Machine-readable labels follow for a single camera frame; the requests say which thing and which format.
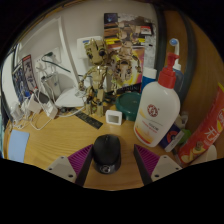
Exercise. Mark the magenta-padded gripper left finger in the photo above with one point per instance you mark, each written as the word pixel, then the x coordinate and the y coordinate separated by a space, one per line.
pixel 63 166

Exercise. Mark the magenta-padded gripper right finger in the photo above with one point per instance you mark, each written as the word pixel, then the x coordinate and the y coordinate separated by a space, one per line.
pixel 165 166

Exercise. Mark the black computer mouse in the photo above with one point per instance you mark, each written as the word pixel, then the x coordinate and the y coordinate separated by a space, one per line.
pixel 106 151

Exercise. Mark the light blue mouse pad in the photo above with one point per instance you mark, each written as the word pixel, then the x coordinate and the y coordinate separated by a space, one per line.
pixel 18 146

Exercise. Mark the small blue white box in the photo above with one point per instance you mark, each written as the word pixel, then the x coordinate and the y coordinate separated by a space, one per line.
pixel 170 138

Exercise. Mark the red chips can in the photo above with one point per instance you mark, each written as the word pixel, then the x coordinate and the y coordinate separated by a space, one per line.
pixel 203 133

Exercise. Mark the black flat strip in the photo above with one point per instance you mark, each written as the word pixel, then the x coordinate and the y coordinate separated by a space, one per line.
pixel 88 120

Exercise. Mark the white pump bottle red cap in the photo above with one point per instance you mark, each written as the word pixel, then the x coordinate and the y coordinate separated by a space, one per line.
pixel 156 113

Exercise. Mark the white charger block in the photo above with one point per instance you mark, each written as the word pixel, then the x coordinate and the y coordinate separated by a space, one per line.
pixel 50 110
pixel 34 105

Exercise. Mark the small white cube clock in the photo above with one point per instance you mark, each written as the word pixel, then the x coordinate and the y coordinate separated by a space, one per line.
pixel 113 117

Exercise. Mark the green round container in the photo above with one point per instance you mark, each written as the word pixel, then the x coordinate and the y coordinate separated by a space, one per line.
pixel 130 105

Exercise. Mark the clear round container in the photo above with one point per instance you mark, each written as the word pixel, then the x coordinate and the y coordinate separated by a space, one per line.
pixel 16 111

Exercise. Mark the metal cup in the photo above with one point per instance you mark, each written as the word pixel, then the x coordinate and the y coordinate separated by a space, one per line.
pixel 51 85

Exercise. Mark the blue robot model kit box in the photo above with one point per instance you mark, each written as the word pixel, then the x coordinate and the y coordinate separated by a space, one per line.
pixel 28 75

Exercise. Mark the blue white electric toothbrush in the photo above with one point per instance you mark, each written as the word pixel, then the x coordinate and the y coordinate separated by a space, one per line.
pixel 176 66

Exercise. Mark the grey metal frame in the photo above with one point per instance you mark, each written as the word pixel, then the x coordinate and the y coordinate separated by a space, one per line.
pixel 186 60

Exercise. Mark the white wall socket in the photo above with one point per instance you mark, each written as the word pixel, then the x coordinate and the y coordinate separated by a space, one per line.
pixel 50 56

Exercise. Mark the white wall box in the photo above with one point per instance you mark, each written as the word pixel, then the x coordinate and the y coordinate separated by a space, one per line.
pixel 83 48

